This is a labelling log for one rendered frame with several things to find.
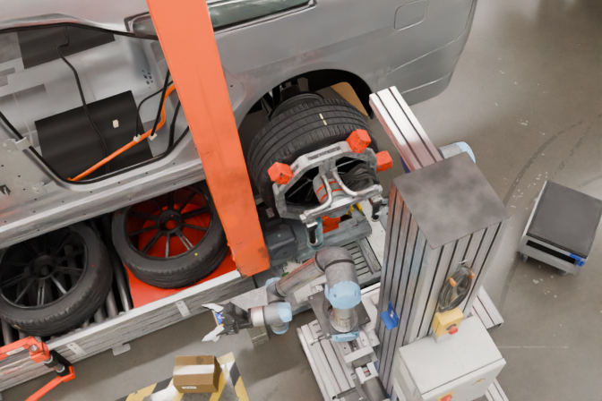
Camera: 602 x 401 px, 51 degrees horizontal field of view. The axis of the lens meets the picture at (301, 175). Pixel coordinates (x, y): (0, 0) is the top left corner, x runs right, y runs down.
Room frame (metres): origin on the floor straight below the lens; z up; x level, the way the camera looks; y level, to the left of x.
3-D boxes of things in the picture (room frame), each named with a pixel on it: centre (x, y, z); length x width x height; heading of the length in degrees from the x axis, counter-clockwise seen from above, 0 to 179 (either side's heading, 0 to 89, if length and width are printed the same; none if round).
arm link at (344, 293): (0.93, -0.11, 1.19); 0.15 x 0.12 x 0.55; 2
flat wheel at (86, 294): (1.62, 1.46, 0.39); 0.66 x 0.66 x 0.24
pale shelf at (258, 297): (1.26, 0.32, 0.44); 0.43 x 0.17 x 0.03; 106
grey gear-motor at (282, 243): (1.81, 0.20, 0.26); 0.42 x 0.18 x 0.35; 16
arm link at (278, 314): (0.92, 0.15, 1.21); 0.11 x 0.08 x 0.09; 92
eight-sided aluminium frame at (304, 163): (1.72, -0.12, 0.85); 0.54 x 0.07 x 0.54; 106
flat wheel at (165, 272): (1.82, 0.77, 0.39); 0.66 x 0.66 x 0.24
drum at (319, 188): (1.65, -0.14, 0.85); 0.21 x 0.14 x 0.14; 16
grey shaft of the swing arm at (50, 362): (1.14, 1.43, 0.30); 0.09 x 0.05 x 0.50; 106
